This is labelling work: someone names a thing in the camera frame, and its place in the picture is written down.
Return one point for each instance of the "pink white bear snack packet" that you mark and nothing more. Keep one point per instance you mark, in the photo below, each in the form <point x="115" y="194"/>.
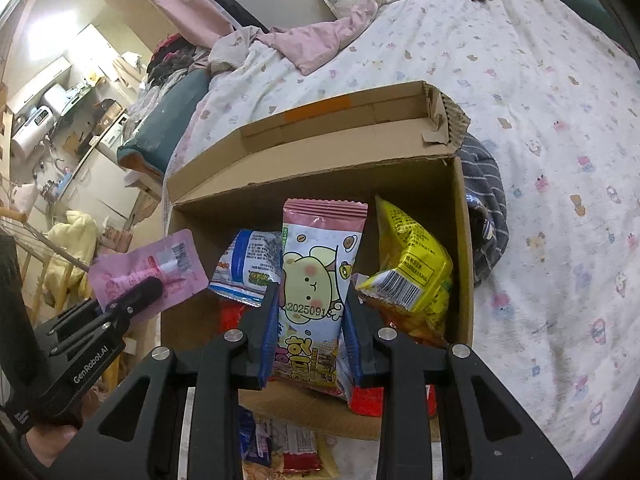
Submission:
<point x="315" y="270"/>

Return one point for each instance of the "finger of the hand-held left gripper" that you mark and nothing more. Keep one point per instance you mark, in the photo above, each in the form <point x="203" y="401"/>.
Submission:
<point x="142" y="292"/>

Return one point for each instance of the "pile of dark clothes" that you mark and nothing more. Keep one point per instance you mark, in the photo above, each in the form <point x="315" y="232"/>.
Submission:
<point x="175" y="60"/>

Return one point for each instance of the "white cabinet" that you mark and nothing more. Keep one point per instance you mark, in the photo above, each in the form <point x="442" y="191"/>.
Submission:
<point x="100" y="185"/>

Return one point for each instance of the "cardboard box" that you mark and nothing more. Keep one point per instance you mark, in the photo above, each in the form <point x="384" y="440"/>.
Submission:
<point x="320" y="170"/>

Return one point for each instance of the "pink quilt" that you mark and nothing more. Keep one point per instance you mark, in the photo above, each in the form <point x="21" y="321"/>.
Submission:
<point x="320" y="40"/>

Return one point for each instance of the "red snack packet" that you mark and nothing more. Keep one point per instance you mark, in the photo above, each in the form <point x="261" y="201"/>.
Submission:
<point x="367" y="400"/>

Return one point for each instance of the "small blue snack packet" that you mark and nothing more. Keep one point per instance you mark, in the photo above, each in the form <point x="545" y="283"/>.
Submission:
<point x="255" y="440"/>

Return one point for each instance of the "white and blue snack packet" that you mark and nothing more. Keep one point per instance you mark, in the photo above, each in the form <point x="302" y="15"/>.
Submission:
<point x="250" y="260"/>

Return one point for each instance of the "yellow snack packet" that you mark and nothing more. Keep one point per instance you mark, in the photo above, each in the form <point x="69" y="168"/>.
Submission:
<point x="415" y="255"/>

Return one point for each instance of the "wooden rack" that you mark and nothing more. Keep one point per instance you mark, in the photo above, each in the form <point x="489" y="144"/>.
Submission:
<point x="35" y="255"/>

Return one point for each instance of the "red striped white packet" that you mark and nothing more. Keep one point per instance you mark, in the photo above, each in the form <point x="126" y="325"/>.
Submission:
<point x="300" y="455"/>

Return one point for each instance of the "grey striped cloth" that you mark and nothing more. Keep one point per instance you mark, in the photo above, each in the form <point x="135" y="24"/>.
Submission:
<point x="487" y="200"/>

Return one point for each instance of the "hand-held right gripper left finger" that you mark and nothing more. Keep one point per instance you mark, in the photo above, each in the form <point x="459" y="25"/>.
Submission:
<point x="270" y="330"/>

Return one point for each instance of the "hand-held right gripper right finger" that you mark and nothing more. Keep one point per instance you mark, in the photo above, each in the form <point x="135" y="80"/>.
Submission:
<point x="352" y="330"/>

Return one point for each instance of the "person's left hand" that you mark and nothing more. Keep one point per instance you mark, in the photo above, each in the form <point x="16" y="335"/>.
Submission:
<point x="52" y="442"/>

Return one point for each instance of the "printed blanket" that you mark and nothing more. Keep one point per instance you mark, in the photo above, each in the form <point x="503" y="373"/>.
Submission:
<point x="550" y="210"/>

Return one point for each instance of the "yellow cloth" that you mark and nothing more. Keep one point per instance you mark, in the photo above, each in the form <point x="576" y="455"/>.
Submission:
<point x="75" y="237"/>

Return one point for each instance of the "white round appliance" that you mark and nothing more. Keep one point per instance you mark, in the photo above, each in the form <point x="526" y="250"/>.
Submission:
<point x="30" y="130"/>

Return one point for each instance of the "teal cushion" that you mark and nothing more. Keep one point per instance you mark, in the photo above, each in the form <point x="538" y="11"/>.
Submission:
<point x="165" y="120"/>

